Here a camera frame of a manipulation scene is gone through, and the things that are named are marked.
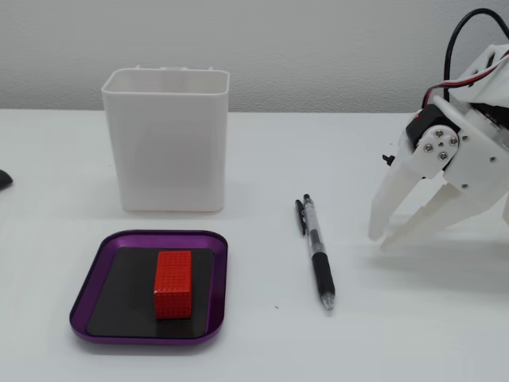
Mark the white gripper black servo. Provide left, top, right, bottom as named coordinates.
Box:
left=367, top=95, right=509, bottom=252

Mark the black clear retractable pen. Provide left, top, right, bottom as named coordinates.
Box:
left=294, top=193, right=336, bottom=314

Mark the white plastic pen holder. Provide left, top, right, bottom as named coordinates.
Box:
left=101, top=65, right=231, bottom=215

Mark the red studded block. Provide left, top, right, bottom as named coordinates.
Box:
left=153, top=250, right=194, bottom=321

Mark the black square mat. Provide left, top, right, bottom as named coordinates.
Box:
left=86, top=246, right=216, bottom=340

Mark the purple metal tray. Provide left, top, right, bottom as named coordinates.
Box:
left=68, top=229, right=229, bottom=345

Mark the red white black servo wire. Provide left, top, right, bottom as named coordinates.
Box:
left=420, top=54, right=509, bottom=111

